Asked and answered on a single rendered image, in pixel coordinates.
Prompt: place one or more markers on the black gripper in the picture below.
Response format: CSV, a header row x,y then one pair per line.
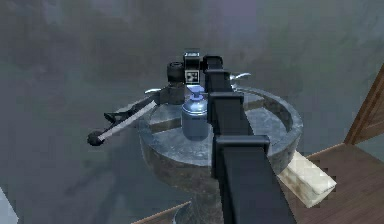
x,y
175,73

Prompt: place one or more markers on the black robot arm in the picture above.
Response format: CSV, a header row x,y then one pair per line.
x,y
246,180

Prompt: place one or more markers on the blue-grey soap dispenser bottle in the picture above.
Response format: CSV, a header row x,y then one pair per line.
x,y
194,116

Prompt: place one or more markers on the cream rectangular block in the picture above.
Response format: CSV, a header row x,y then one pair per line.
x,y
308,180

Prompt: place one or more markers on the grey round pedestal sink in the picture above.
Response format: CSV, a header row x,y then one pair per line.
x,y
173,150

